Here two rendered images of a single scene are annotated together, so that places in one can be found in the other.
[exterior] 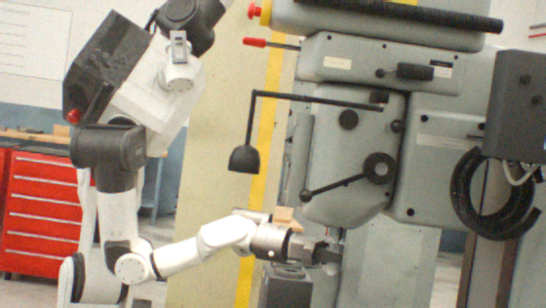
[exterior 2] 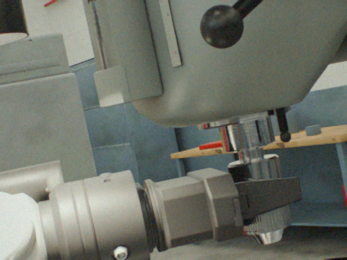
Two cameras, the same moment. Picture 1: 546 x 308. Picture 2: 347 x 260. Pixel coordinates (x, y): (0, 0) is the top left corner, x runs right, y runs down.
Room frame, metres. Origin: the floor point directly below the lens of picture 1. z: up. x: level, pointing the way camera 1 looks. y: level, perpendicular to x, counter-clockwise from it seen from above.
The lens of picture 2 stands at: (1.34, 0.19, 1.33)
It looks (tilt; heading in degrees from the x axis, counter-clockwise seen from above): 3 degrees down; 333
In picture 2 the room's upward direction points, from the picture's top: 12 degrees counter-clockwise
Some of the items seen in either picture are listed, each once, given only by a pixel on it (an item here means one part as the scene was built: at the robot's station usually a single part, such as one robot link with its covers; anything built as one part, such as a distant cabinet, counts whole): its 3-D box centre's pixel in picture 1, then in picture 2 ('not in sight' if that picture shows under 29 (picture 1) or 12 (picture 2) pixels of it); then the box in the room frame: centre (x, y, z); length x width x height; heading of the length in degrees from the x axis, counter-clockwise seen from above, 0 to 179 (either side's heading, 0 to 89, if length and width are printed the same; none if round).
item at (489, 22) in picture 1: (399, 11); not in sight; (1.78, -0.21, 1.79); 0.45 x 0.04 x 0.04; 97
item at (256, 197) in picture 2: (329, 256); (267, 195); (1.89, -0.15, 1.24); 0.06 x 0.02 x 0.03; 72
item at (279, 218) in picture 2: (331, 257); (260, 199); (1.92, -0.16, 1.23); 0.05 x 0.05 x 0.06
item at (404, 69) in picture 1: (403, 72); not in sight; (1.79, -0.24, 1.66); 0.12 x 0.04 x 0.04; 97
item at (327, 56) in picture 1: (378, 65); not in sight; (1.93, -0.20, 1.68); 0.34 x 0.24 x 0.10; 97
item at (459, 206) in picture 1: (488, 187); not in sight; (1.76, -0.45, 1.45); 0.18 x 0.16 x 0.21; 97
